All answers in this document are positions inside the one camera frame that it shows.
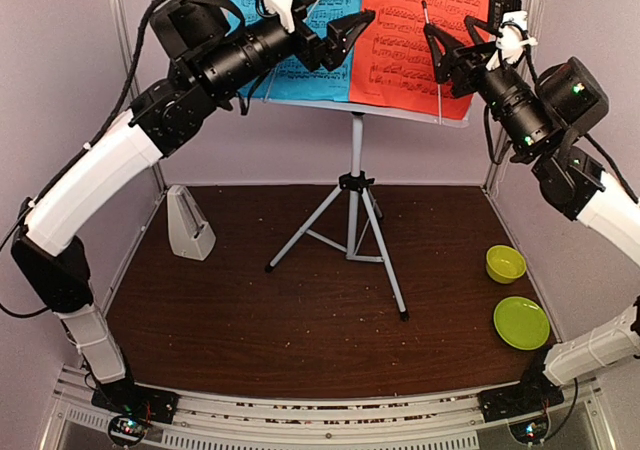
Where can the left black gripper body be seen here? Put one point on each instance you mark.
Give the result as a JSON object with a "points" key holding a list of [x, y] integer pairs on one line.
{"points": [[228, 63]]}

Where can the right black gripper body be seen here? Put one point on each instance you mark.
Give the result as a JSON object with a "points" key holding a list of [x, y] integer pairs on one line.
{"points": [[525, 118]]}

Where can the red sheet music page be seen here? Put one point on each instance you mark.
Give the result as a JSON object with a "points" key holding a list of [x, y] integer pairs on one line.
{"points": [[392, 63]]}

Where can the blue sheet music page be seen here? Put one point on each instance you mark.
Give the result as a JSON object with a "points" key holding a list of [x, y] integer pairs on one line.
{"points": [[263, 46]]}

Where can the white folding music stand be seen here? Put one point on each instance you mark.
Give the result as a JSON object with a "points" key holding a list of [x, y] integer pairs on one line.
{"points": [[348, 218]]}

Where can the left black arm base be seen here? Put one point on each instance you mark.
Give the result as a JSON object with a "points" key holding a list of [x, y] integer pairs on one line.
{"points": [[126, 397]]}

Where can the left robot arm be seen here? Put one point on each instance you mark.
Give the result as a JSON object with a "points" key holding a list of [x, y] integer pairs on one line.
{"points": [[45, 244]]}

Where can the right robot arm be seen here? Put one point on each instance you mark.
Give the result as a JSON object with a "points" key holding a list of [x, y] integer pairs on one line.
{"points": [[593, 193]]}

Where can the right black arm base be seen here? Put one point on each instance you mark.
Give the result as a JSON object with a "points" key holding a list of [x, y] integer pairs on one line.
{"points": [[533, 393]]}

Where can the yellow-green plastic bowl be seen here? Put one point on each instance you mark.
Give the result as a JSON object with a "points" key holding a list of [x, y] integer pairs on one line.
{"points": [[505, 264]]}

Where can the white wedge-shaped holder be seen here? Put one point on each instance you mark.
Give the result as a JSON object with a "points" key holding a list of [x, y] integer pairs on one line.
{"points": [[189, 232]]}

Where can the yellow-green plastic plate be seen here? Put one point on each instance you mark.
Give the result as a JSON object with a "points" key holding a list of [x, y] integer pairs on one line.
{"points": [[521, 323]]}

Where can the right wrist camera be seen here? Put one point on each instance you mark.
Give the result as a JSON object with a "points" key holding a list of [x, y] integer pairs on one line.
{"points": [[509, 23]]}

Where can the right aluminium corner post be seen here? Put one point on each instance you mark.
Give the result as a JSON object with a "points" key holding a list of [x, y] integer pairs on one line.
{"points": [[496, 172]]}

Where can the aluminium corner post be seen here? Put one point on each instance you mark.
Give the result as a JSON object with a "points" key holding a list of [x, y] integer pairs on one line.
{"points": [[496, 172], [126, 49]]}

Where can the left aluminium corner post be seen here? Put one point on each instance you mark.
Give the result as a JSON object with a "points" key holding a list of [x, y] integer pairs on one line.
{"points": [[126, 49]]}

